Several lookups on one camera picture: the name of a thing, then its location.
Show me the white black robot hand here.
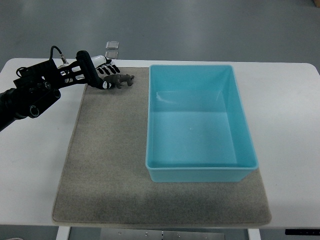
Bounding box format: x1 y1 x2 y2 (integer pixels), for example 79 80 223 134
71 50 120 90

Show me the brown toy hippo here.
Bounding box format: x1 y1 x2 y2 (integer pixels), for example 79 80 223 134
102 74 135 89

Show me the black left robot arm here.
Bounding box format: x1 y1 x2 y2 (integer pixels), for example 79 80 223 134
0 58 88 130

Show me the blue plastic box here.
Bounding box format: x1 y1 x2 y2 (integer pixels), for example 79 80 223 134
145 65 259 183

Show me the lower silver floor plate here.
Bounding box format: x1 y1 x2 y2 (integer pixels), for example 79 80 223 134
105 50 119 60

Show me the silver floor plate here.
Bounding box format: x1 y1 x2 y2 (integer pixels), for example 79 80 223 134
105 41 119 50
105 50 119 60

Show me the upper silver floor plate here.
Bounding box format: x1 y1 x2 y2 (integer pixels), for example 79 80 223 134
105 41 119 50

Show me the grey felt mat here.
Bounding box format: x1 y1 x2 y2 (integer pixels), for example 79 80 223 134
52 67 272 229

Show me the black table control panel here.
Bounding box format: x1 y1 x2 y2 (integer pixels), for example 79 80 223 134
285 228 320 236

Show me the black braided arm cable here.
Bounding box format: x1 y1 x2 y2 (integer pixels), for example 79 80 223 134
15 45 70 76

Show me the metal table frame bracket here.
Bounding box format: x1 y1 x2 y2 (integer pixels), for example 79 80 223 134
99 228 226 240

